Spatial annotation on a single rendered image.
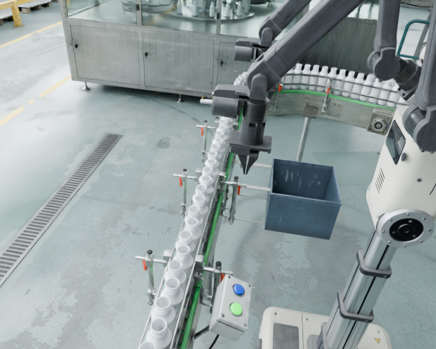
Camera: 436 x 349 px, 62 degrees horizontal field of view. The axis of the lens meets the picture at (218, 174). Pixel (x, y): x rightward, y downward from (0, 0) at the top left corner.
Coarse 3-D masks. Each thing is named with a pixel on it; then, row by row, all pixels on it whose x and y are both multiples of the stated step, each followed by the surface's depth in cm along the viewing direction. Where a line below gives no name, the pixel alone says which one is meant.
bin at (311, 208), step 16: (288, 160) 186; (272, 176) 173; (288, 176) 192; (304, 176) 190; (320, 176) 189; (272, 192) 199; (288, 192) 197; (304, 192) 196; (320, 192) 194; (336, 192) 170; (272, 208) 167; (288, 208) 165; (304, 208) 164; (320, 208) 163; (336, 208) 161; (272, 224) 172; (288, 224) 170; (304, 224) 169; (320, 224) 167
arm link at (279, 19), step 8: (288, 0) 110; (296, 0) 109; (304, 0) 109; (280, 8) 111; (288, 8) 110; (296, 8) 110; (272, 16) 112; (280, 16) 111; (288, 16) 111; (264, 24) 113; (272, 24) 112; (280, 24) 112; (288, 24) 112; (280, 32) 113; (272, 40) 115
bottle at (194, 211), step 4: (192, 208) 118; (196, 208) 118; (188, 212) 116; (192, 212) 115; (196, 212) 115; (188, 216) 117; (192, 216) 116; (196, 216) 116; (200, 216) 119; (200, 220) 118; (200, 224) 117; (200, 228) 118
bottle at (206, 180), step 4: (204, 176) 132; (208, 176) 132; (204, 180) 133; (208, 180) 133; (204, 184) 130; (208, 184) 130; (208, 188) 131; (212, 188) 133; (208, 192) 131; (212, 192) 132; (212, 204) 136
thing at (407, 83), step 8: (408, 64) 114; (416, 64) 116; (408, 72) 114; (416, 72) 114; (400, 80) 117; (408, 80) 115; (416, 80) 114; (400, 88) 124; (408, 88) 117; (416, 88) 116; (408, 96) 117
